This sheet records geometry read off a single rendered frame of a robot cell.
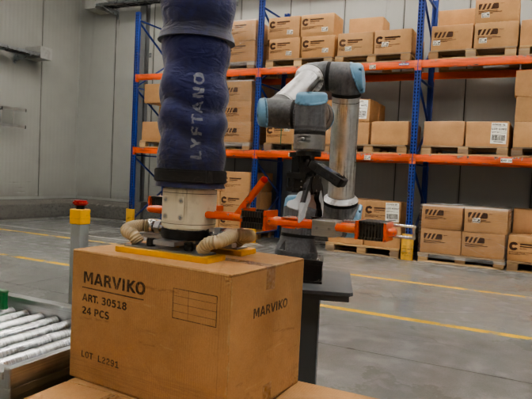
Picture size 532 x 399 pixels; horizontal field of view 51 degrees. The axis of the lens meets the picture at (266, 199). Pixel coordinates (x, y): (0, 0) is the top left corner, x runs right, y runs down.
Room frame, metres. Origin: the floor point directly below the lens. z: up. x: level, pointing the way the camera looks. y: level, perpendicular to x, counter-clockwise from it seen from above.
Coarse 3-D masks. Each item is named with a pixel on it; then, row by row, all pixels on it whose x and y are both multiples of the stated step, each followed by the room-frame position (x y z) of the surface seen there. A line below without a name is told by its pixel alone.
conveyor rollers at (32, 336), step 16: (0, 320) 2.31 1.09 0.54; (16, 320) 2.29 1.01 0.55; (32, 320) 2.35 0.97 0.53; (48, 320) 2.32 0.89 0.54; (0, 336) 2.10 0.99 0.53; (16, 336) 2.07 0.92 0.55; (32, 336) 2.13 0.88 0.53; (48, 336) 2.10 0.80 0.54; (64, 336) 2.15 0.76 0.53; (0, 352) 1.90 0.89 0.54; (16, 352) 1.95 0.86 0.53; (32, 352) 1.92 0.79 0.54
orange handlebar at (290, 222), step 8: (152, 208) 1.78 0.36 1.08; (160, 208) 1.77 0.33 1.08; (216, 208) 1.95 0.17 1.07; (208, 216) 1.68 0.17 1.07; (216, 216) 1.67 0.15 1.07; (224, 216) 1.66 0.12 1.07; (232, 216) 1.65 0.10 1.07; (288, 216) 1.59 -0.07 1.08; (296, 216) 1.58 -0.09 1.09; (272, 224) 1.59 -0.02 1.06; (280, 224) 1.58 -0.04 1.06; (288, 224) 1.56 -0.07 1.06; (296, 224) 1.55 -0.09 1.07; (304, 224) 1.54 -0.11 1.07; (336, 224) 1.50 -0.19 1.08; (344, 224) 1.49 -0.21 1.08; (352, 224) 1.52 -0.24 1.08; (352, 232) 1.48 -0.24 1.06; (392, 232) 1.44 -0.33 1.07
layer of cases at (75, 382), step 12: (60, 384) 1.64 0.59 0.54; (72, 384) 1.65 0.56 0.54; (84, 384) 1.65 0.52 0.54; (96, 384) 1.66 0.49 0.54; (300, 384) 1.73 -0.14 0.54; (312, 384) 1.74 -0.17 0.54; (36, 396) 1.55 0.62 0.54; (48, 396) 1.55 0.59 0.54; (60, 396) 1.56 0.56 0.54; (72, 396) 1.56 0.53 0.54; (84, 396) 1.57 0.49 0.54; (96, 396) 1.57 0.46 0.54; (108, 396) 1.57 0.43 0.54; (120, 396) 1.59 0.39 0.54; (276, 396) 1.64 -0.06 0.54; (288, 396) 1.64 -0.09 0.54; (300, 396) 1.64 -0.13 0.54; (312, 396) 1.64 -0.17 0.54; (324, 396) 1.65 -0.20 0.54; (336, 396) 1.65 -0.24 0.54; (348, 396) 1.66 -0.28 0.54; (360, 396) 1.66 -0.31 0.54
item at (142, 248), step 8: (152, 240) 1.69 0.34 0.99; (120, 248) 1.69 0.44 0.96; (128, 248) 1.68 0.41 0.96; (136, 248) 1.67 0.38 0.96; (144, 248) 1.67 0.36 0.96; (152, 248) 1.66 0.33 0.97; (160, 248) 1.66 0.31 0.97; (168, 248) 1.67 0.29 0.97; (176, 248) 1.68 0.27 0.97; (184, 248) 1.63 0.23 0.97; (192, 248) 1.63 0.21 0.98; (160, 256) 1.62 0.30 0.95; (168, 256) 1.61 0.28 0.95; (176, 256) 1.60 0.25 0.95; (184, 256) 1.58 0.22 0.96; (192, 256) 1.57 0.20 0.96; (200, 256) 1.57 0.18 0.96; (208, 256) 1.58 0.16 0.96; (216, 256) 1.59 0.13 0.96; (224, 256) 1.63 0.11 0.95
